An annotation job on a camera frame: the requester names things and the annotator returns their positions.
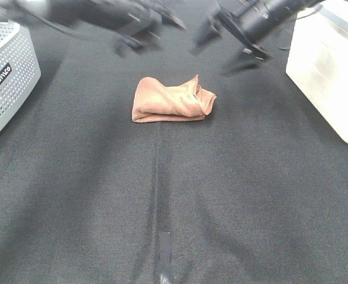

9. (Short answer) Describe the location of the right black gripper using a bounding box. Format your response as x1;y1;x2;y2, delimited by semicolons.
188;0;302;78

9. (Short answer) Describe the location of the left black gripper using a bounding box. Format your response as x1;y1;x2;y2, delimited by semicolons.
85;1;187;57

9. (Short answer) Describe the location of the brown towel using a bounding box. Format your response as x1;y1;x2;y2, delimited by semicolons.
131;75;217;123

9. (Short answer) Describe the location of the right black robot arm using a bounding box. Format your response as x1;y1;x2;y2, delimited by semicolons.
190;1;321;76

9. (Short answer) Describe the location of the pale green plastic bin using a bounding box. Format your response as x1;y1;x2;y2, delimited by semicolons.
286;1;348;144

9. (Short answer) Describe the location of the grey perforated plastic basket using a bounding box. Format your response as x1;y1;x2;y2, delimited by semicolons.
0;21;41;132

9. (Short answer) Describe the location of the black table cloth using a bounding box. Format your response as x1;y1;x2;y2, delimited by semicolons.
0;1;348;283

